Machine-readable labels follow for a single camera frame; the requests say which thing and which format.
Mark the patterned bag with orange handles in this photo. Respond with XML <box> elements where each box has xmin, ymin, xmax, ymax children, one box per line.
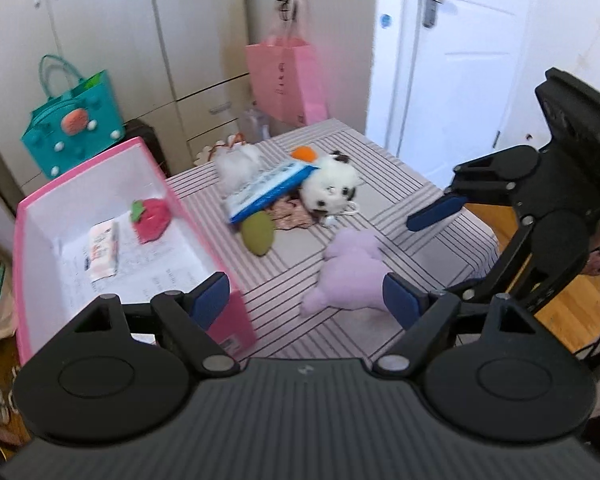
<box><xmin>195</xmin><ymin>132</ymin><xmax>248</xmax><ymax>166</ymax></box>

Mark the purple plush toy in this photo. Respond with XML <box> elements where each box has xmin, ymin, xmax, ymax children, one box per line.
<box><xmin>300</xmin><ymin>229</ymin><xmax>406</xmax><ymax>317</ymax></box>

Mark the white tissue packet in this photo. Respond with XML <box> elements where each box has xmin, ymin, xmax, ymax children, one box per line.
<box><xmin>87</xmin><ymin>219</ymin><xmax>120</xmax><ymax>282</ymax></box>

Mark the clear plastic bag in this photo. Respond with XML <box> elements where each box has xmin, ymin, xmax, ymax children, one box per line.
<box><xmin>237</xmin><ymin>105</ymin><xmax>273</xmax><ymax>143</ymax></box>

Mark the pink paper gift bag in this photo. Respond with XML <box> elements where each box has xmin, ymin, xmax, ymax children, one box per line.
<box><xmin>245</xmin><ymin>37</ymin><xmax>329</xmax><ymax>126</ymax></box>

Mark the teal felt tote bag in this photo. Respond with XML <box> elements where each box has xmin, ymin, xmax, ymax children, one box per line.
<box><xmin>21</xmin><ymin>54</ymin><xmax>127</xmax><ymax>180</ymax></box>

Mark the pink ribbon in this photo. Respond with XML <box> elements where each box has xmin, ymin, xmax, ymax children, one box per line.
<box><xmin>272</xmin><ymin>0</ymin><xmax>311</xmax><ymax>43</ymax></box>

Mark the blue wet wipes pack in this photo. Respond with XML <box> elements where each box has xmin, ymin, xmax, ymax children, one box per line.
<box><xmin>222</xmin><ymin>159</ymin><xmax>317</xmax><ymax>225</ymax></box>

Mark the red strawberry plush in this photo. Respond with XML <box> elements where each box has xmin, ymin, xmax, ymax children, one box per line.
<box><xmin>131</xmin><ymin>198</ymin><xmax>173</xmax><ymax>245</ymax></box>

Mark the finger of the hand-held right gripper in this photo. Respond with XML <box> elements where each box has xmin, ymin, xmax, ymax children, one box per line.
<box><xmin>406</xmin><ymin>145</ymin><xmax>541</xmax><ymax>232</ymax></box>
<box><xmin>432</xmin><ymin>217</ymin><xmax>551</xmax><ymax>313</ymax></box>

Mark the beige wardrobe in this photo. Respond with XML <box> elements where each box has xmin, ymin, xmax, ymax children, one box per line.
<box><xmin>0</xmin><ymin>0</ymin><xmax>261</xmax><ymax>201</ymax></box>

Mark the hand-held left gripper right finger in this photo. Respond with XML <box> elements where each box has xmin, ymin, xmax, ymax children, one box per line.
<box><xmin>375</xmin><ymin>273</ymin><xmax>537</xmax><ymax>376</ymax></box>

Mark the white door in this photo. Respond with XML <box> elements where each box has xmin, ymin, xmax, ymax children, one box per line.
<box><xmin>365</xmin><ymin>0</ymin><xmax>600</xmax><ymax>191</ymax></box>

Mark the printed paper sheet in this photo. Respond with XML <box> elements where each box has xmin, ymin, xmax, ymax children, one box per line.
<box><xmin>55</xmin><ymin>220</ymin><xmax>216</xmax><ymax>313</ymax></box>

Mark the floral cloth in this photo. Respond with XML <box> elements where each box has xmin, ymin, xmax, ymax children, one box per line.
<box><xmin>267</xmin><ymin>195</ymin><xmax>326</xmax><ymax>231</ymax></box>

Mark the green plush toy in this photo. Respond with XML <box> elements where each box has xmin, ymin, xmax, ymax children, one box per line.
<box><xmin>240</xmin><ymin>210</ymin><xmax>277</xmax><ymax>258</ymax></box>

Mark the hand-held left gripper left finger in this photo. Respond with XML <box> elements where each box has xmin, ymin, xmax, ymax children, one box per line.
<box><xmin>74</xmin><ymin>272</ymin><xmax>240</xmax><ymax>377</ymax></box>

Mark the black and white panda plush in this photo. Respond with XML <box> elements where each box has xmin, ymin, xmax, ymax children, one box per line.
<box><xmin>300</xmin><ymin>150</ymin><xmax>365</xmax><ymax>221</ymax></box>

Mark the pink storage box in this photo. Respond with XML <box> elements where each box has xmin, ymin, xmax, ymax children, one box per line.
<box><xmin>12</xmin><ymin>136</ymin><xmax>258</xmax><ymax>366</ymax></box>

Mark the white mesh bath pouf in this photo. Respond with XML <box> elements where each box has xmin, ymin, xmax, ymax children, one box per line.
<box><xmin>215</xmin><ymin>144</ymin><xmax>266</xmax><ymax>196</ymax></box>

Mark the striped bedsheet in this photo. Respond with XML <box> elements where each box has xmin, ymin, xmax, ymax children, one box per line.
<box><xmin>165</xmin><ymin>119</ymin><xmax>498</xmax><ymax>361</ymax></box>

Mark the black suitcase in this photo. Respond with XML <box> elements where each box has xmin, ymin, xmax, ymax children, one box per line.
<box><xmin>122</xmin><ymin>119</ymin><xmax>173</xmax><ymax>178</ymax></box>

